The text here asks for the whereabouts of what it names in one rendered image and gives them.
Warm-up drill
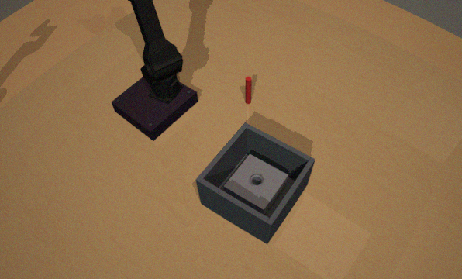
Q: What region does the red peg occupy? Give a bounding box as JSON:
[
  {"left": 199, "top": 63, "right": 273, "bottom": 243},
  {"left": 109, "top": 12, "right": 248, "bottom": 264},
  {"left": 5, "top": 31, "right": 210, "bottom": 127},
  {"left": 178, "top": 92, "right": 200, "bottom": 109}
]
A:
[{"left": 246, "top": 77, "right": 252, "bottom": 104}]

